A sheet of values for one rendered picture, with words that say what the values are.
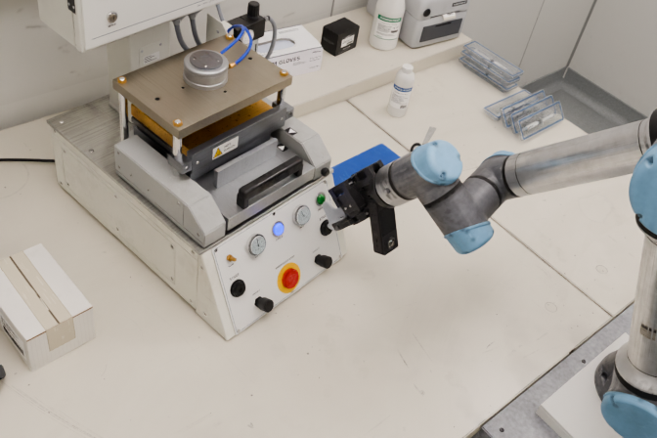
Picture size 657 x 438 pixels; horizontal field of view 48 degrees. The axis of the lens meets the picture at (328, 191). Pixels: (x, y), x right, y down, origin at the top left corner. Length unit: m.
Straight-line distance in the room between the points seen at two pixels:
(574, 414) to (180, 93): 0.90
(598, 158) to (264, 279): 0.63
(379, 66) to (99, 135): 0.86
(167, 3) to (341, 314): 0.67
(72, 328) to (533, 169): 0.82
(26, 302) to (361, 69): 1.10
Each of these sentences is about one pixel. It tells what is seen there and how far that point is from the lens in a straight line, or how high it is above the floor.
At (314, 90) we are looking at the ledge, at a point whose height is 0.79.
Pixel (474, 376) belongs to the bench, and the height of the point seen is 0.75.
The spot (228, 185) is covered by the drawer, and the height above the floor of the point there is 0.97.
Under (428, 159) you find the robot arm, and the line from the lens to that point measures 1.19.
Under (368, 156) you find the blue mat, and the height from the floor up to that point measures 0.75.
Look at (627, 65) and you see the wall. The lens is 3.65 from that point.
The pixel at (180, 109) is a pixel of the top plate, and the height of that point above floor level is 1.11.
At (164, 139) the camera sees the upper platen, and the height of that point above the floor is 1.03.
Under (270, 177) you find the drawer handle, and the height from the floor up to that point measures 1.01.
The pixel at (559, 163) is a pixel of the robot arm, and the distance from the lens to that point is 1.23.
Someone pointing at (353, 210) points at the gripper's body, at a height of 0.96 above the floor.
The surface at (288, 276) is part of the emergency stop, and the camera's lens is 1.44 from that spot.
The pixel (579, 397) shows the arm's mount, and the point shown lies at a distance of 1.47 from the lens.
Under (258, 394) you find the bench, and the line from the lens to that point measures 1.34.
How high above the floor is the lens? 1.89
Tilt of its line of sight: 42 degrees down
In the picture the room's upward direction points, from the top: 11 degrees clockwise
